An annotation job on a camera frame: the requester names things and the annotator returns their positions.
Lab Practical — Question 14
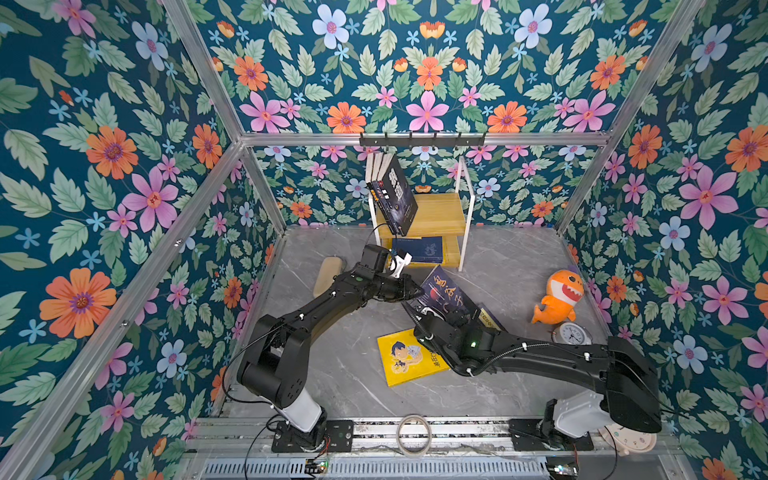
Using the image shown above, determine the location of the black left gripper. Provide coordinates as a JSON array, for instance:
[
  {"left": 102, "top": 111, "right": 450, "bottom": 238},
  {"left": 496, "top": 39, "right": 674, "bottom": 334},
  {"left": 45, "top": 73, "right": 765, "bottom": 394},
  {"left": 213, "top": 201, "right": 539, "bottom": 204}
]
[{"left": 372, "top": 271, "right": 427, "bottom": 301}]

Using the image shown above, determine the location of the navy book small label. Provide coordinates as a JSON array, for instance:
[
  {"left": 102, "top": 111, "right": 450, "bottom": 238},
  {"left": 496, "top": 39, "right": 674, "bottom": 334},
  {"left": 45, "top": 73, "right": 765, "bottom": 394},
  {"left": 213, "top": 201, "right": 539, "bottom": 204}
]
[{"left": 391, "top": 235, "right": 445, "bottom": 265}]

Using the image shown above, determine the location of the black wolf cover book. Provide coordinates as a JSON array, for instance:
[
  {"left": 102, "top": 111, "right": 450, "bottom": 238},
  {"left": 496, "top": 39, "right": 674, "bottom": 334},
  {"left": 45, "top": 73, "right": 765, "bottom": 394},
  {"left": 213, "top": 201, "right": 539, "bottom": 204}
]
[{"left": 367, "top": 152, "right": 418, "bottom": 237}]

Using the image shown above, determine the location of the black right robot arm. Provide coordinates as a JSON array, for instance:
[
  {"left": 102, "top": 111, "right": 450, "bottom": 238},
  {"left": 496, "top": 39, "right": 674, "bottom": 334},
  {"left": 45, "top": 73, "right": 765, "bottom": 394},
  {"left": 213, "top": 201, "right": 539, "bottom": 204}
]
[{"left": 406, "top": 307, "right": 662, "bottom": 438}]

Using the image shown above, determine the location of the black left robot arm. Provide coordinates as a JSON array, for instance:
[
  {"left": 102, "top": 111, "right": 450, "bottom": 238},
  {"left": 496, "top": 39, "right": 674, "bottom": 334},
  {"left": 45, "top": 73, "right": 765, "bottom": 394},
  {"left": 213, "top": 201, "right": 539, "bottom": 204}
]
[{"left": 236, "top": 244, "right": 423, "bottom": 434}]

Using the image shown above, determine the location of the yellow cartoon cover book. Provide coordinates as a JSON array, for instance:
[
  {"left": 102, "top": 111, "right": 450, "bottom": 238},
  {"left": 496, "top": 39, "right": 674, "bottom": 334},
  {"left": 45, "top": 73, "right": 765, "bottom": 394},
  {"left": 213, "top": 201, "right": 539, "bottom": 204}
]
[{"left": 377, "top": 329, "right": 449, "bottom": 388}]

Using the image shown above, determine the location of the black book on shelf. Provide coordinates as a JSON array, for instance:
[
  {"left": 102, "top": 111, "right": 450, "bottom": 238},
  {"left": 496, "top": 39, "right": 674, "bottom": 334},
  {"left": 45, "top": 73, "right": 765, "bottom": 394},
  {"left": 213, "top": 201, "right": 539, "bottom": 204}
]
[{"left": 364, "top": 152, "right": 397, "bottom": 232}]

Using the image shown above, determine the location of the clear tape roll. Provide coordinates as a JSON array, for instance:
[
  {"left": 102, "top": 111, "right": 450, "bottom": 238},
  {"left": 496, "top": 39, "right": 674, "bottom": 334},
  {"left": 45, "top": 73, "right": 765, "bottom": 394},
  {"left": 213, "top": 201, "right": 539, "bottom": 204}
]
[{"left": 395, "top": 414, "right": 434, "bottom": 458}]

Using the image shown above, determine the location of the orange shark plush toy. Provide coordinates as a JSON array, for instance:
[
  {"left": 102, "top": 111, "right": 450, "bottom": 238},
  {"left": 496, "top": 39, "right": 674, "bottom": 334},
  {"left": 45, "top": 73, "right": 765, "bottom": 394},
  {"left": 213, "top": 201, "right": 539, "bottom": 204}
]
[{"left": 531, "top": 270, "right": 585, "bottom": 325}]

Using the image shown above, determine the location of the white alarm clock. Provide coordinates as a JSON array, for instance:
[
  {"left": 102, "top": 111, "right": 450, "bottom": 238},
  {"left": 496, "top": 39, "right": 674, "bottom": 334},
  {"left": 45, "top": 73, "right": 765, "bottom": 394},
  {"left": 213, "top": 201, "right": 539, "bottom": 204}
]
[{"left": 551, "top": 322, "right": 592, "bottom": 346}]

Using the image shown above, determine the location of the wooden white-frame bookshelf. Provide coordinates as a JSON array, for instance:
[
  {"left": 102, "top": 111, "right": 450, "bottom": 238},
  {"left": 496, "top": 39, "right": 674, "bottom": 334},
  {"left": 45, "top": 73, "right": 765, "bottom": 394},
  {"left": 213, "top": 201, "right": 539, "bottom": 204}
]
[{"left": 407, "top": 156, "right": 476, "bottom": 272}]

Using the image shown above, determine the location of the black hook rail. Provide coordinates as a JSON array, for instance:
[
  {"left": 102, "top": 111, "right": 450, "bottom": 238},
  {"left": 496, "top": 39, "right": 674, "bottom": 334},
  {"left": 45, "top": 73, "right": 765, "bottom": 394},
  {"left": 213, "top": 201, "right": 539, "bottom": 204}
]
[{"left": 358, "top": 132, "right": 486, "bottom": 149}]

